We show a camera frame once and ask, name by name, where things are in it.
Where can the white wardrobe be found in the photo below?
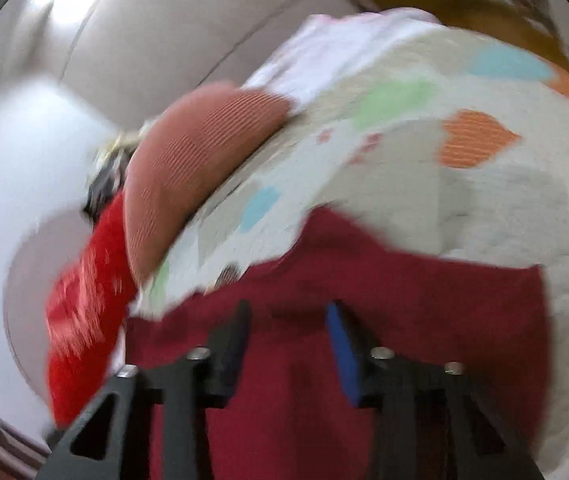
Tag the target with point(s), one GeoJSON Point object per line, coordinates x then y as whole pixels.
{"type": "Point", "coordinates": [174, 35]}

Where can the patchwork bed cover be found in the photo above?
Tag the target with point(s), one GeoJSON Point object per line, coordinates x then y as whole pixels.
{"type": "Point", "coordinates": [414, 160]}

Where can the pink pillow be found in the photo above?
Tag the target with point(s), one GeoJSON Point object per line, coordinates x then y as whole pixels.
{"type": "Point", "coordinates": [189, 170]}

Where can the dark red shirt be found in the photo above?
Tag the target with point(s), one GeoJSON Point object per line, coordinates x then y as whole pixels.
{"type": "Point", "coordinates": [414, 310]}

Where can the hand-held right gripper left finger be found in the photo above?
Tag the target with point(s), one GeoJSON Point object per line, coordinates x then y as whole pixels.
{"type": "Point", "coordinates": [227, 355]}

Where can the red embroidered quilt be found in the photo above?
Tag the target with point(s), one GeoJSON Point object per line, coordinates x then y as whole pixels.
{"type": "Point", "coordinates": [84, 320]}

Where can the white padded headboard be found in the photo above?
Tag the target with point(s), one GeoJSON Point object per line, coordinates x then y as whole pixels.
{"type": "Point", "coordinates": [29, 300]}

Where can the pile of clothes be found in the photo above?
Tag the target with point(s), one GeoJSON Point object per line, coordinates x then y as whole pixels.
{"type": "Point", "coordinates": [109, 170]}

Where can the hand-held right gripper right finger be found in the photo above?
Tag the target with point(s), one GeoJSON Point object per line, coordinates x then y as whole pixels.
{"type": "Point", "coordinates": [344, 355]}

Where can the white bed sheet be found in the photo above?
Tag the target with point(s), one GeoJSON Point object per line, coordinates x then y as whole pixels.
{"type": "Point", "coordinates": [334, 55]}

